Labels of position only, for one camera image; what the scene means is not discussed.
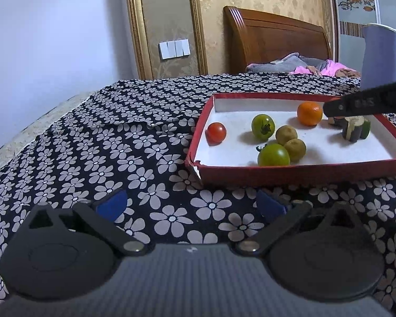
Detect red tomato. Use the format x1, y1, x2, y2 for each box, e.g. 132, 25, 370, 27
205, 122, 227, 144

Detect yellow-brown round fruit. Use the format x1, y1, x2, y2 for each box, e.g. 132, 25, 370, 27
275, 125, 298, 146
284, 138, 307, 162

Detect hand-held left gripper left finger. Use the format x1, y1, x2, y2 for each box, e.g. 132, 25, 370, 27
20, 188, 150, 257

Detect grey cloth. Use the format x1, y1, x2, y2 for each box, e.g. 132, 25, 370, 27
246, 52, 327, 73

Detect gold wall frame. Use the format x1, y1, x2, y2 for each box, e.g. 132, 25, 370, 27
124, 0, 208, 80

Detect orange mandarin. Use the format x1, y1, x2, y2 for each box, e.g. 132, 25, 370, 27
297, 102, 323, 127

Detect green tomato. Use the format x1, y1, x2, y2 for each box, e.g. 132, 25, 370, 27
251, 114, 276, 140
256, 143, 291, 167

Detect beige patterned bed sheet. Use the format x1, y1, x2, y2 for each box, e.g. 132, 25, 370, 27
0, 91, 100, 169

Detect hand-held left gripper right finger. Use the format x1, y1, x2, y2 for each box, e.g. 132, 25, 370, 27
235, 189, 370, 257

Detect wooden headboard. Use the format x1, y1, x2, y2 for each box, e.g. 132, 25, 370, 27
223, 6, 332, 74

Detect black floral blanket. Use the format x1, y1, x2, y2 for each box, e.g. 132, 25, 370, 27
0, 73, 396, 317

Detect floral wardrobe door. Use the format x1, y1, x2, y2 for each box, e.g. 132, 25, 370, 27
330, 0, 396, 83

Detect striped cucumber piece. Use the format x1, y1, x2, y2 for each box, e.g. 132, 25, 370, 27
341, 116, 365, 143

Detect white light switch panel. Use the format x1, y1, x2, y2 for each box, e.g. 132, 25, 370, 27
158, 39, 190, 60

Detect red cardboard box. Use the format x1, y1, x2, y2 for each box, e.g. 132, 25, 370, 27
186, 92, 396, 187

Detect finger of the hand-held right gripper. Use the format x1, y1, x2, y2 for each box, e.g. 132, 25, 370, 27
323, 80, 396, 118

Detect blue-grey plastic chair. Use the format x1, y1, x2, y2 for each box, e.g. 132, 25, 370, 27
361, 23, 396, 91

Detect pink cloth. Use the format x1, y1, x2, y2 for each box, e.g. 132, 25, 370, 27
290, 59, 343, 77

